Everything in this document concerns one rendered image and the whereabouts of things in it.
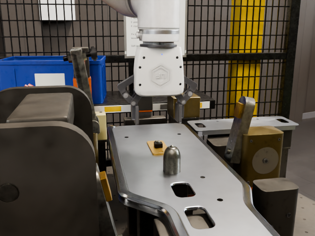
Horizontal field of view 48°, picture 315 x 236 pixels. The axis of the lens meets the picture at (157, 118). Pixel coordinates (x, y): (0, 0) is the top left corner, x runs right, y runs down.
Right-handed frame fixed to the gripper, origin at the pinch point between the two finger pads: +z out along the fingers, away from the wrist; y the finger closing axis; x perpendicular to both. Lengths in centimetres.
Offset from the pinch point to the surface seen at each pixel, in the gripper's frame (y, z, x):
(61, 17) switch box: -35, -27, 250
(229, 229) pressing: 3.3, 7.0, -32.7
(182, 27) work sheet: 19, -19, 54
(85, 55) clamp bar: -14.5, -13.3, -0.9
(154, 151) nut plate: -1.1, 6.5, -3.0
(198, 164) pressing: 5.9, 6.8, -10.6
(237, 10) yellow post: 43, -26, 61
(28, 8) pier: -60, -33, 244
